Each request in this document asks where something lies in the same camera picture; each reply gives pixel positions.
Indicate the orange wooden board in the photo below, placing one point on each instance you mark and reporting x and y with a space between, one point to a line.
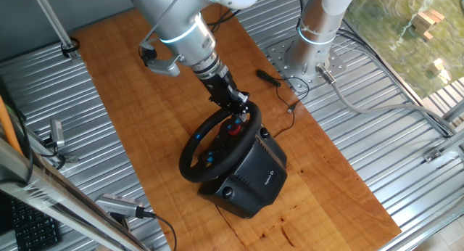
145 135

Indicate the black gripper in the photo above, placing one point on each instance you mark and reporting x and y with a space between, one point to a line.
219 84

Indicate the black computer keyboard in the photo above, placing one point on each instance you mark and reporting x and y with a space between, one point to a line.
34 229

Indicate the silver robot mounting plate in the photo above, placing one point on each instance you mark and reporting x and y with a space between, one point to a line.
279 60

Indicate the aluminium frame rail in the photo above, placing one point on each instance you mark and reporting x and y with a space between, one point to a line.
54 204

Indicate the silver ribbed camera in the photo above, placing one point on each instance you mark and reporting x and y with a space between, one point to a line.
57 133

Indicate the black racing steering wheel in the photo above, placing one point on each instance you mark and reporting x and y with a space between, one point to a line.
185 163

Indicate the slanted aluminium pole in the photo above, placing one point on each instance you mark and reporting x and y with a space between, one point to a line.
53 20

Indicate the small steel corner bracket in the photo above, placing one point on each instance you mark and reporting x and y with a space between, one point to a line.
431 156

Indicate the orange tube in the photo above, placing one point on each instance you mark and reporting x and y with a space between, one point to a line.
8 126

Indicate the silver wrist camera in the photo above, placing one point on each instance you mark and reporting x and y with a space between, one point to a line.
165 66

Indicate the stacked wooden blocks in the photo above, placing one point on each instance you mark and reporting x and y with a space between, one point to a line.
426 22

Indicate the black wheel base housing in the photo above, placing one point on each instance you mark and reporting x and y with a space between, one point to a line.
253 171

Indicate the small wooden block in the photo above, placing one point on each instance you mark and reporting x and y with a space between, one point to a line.
437 66

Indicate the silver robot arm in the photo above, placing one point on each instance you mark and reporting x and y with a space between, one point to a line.
181 29

